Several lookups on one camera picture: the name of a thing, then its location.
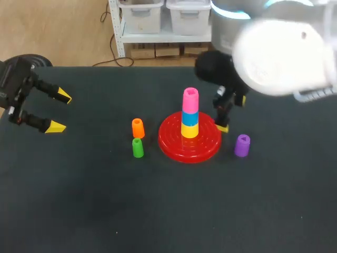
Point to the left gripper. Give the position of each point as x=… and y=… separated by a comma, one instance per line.
x=11, y=79

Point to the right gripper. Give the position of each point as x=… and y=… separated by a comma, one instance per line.
x=218, y=69

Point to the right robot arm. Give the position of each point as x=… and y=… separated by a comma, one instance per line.
x=276, y=44

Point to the red round base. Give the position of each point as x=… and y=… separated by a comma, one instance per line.
x=190, y=142

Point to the purple cylinder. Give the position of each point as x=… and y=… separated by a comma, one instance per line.
x=242, y=145

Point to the pink cylinder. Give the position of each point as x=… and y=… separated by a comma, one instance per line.
x=190, y=98

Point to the blue cylinder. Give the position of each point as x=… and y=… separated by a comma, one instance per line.
x=189, y=118

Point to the yellow cylinder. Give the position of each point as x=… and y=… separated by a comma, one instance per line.
x=189, y=130

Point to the black round disc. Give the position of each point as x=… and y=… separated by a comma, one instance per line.
x=34, y=60

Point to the orange cylinder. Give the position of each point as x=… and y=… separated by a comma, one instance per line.
x=138, y=127

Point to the green cylinder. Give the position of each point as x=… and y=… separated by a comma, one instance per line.
x=137, y=148

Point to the translucent storage bin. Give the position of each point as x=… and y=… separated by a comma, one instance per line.
x=189, y=15
x=140, y=14

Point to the white metal shelf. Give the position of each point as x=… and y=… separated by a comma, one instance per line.
x=158, y=34

